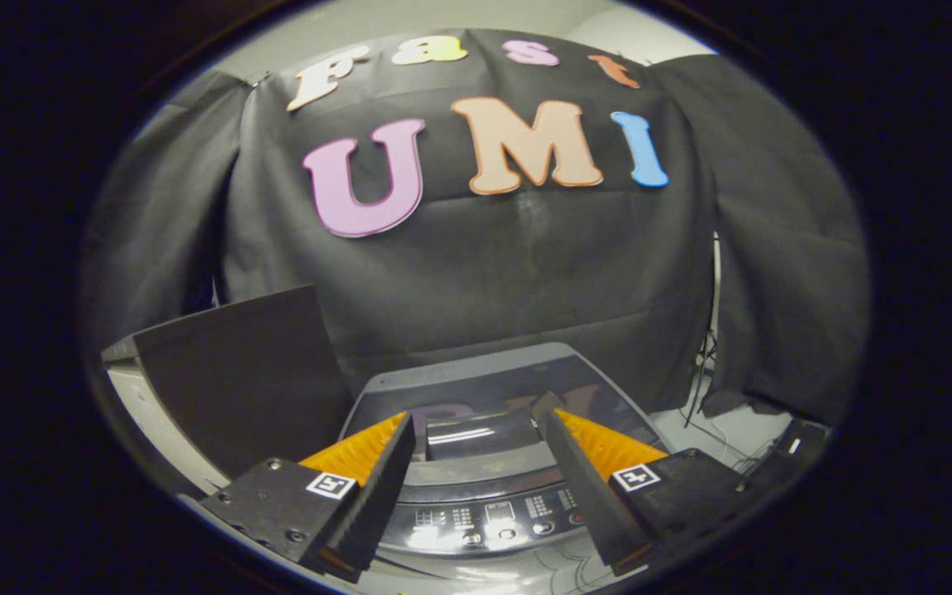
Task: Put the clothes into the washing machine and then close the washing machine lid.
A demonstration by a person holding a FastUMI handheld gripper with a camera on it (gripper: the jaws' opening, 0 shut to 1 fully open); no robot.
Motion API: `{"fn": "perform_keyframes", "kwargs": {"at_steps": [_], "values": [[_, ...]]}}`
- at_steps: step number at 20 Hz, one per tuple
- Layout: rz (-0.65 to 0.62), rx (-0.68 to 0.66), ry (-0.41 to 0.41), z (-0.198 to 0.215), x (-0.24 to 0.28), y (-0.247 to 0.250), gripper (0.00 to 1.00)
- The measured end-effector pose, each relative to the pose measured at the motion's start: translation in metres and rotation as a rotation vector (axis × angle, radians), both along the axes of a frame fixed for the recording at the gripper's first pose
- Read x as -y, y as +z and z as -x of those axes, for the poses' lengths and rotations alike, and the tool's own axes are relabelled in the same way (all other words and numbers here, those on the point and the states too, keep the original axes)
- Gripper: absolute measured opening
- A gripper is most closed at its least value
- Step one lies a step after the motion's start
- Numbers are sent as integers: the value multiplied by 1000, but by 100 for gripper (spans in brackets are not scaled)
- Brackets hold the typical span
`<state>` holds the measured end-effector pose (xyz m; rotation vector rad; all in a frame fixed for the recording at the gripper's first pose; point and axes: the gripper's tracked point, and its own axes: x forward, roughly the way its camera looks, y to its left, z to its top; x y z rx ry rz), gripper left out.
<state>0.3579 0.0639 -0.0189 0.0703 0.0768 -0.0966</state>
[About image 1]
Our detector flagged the grey washing machine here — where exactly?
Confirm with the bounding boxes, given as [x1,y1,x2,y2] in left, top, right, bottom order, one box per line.
[340,341,677,593]

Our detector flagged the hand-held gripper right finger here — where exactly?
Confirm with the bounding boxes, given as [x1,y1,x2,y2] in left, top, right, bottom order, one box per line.
[532,391,771,578]

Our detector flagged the black floor cables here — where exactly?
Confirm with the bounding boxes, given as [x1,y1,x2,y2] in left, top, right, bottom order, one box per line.
[674,397,778,476]

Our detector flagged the black stand pole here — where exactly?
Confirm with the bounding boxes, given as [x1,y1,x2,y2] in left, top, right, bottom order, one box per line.
[683,234,722,427]

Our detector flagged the black box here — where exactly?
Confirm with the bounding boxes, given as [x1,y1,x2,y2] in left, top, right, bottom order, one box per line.
[742,417,832,498]

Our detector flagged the dark washing machine lid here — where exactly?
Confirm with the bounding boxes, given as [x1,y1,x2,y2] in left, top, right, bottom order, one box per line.
[342,354,671,488]

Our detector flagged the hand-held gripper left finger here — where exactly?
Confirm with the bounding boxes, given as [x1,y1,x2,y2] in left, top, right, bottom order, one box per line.
[199,412,417,584]

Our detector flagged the grey and white cabinet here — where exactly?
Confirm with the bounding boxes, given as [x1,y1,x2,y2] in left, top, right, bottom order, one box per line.
[101,285,355,498]

